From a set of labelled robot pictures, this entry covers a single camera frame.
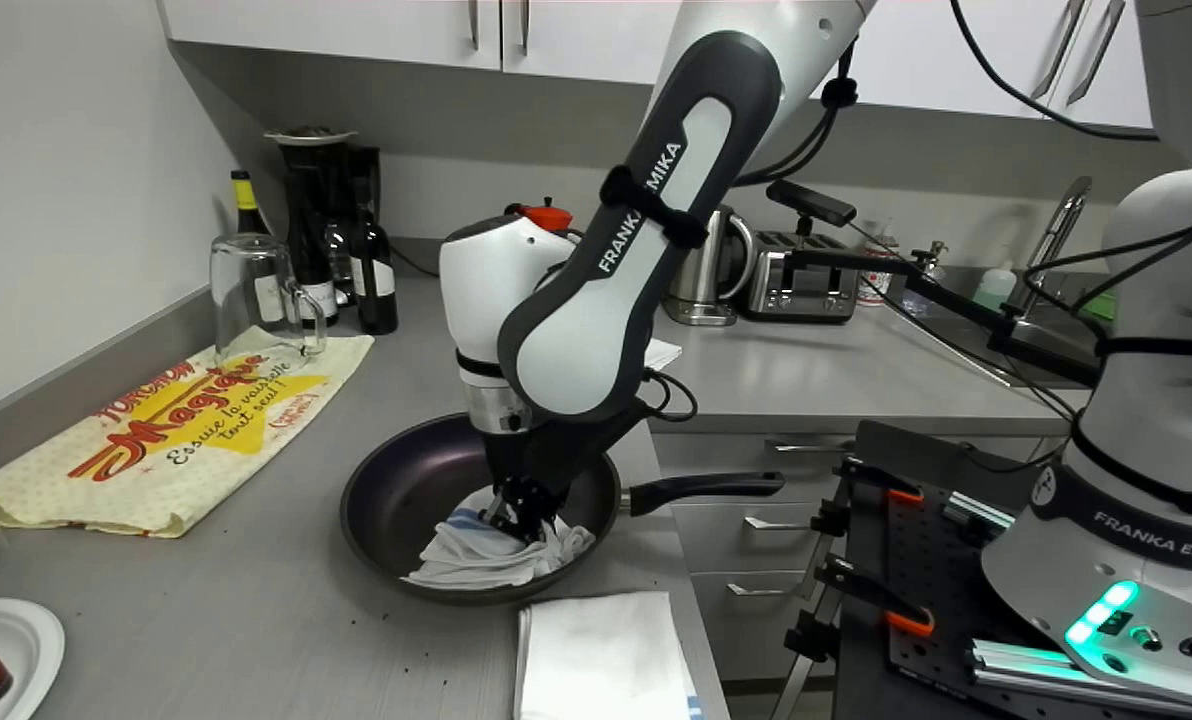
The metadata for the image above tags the white blue-striped towel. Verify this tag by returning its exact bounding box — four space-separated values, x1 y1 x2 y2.
403 487 597 592
514 592 700 720

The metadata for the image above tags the metal drawer handle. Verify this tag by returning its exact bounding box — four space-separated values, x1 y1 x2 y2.
465 0 534 56

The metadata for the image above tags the white plate with items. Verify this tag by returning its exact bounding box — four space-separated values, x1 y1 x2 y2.
0 597 68 720

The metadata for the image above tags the steel electric kettle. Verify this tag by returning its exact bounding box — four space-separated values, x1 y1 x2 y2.
666 206 755 328

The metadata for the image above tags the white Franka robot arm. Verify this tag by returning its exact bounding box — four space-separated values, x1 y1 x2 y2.
442 0 875 522

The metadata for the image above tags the black perforated clamp stand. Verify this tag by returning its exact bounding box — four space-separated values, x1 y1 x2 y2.
788 419 1192 720

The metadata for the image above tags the black coffee maker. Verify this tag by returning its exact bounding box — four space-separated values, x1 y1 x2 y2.
274 126 356 328

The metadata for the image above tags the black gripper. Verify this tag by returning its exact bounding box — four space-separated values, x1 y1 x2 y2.
484 419 626 515

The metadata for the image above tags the yellow red printed tea towel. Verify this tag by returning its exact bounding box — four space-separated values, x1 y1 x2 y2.
0 334 371 541

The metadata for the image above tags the dark nonstick frying pan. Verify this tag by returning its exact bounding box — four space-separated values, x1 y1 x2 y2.
341 414 786 603

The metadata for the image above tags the silver toaster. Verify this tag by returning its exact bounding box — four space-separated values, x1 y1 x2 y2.
740 231 861 322

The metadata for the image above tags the dark wine bottle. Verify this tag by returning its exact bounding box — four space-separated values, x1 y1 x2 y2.
233 167 287 328
350 145 403 334

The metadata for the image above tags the folded white blue-striped towel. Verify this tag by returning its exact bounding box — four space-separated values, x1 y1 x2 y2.
514 592 700 720

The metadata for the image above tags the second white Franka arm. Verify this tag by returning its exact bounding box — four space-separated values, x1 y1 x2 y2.
982 0 1192 704

